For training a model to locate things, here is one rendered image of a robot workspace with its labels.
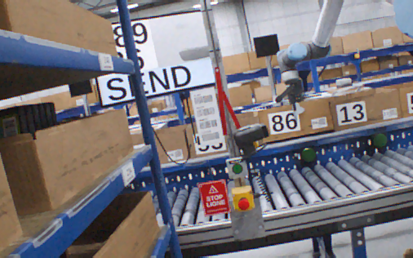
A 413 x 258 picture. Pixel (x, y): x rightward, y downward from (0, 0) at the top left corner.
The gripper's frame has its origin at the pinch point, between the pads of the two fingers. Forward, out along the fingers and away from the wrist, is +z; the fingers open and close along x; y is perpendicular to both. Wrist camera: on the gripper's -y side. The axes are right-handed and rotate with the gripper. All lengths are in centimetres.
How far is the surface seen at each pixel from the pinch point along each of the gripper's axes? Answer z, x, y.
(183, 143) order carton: 2, 0, -61
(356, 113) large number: 3.4, -0.1, 33.2
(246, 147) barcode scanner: 12, -64, -30
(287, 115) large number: -2.2, -0.7, -3.7
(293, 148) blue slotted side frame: 15.2, -3.5, -4.6
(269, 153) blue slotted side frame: 15.3, -3.5, -17.1
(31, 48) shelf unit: 0, -151, -53
